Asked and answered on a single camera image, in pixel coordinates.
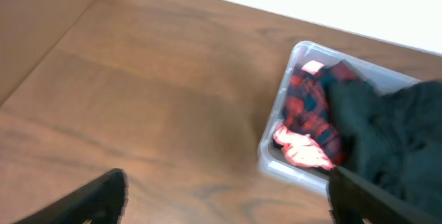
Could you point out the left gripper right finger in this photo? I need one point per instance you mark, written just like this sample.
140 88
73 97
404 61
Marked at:
354 200

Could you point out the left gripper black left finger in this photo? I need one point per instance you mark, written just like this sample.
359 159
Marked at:
101 201

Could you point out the large black garment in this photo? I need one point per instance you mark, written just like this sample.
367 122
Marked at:
392 140

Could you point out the red navy plaid shirt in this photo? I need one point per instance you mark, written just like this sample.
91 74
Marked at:
341 72

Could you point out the clear plastic storage bin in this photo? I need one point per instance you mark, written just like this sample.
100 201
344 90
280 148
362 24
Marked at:
270 159

